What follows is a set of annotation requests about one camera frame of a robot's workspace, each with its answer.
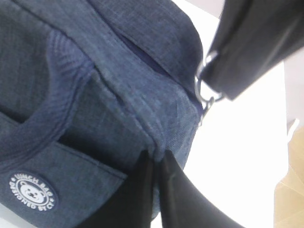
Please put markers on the navy blue lunch bag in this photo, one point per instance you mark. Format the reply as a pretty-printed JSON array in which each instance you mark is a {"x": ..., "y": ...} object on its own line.
[{"x": 85, "y": 87}]

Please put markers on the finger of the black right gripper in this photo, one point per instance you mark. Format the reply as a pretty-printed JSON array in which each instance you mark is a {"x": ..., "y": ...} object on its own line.
[{"x": 252, "y": 37}]

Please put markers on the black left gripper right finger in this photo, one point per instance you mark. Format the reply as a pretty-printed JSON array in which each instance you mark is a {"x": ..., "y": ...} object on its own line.
[{"x": 182, "y": 204}]

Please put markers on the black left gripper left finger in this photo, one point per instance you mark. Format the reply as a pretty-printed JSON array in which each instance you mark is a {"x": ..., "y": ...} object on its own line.
[{"x": 131, "y": 205}]

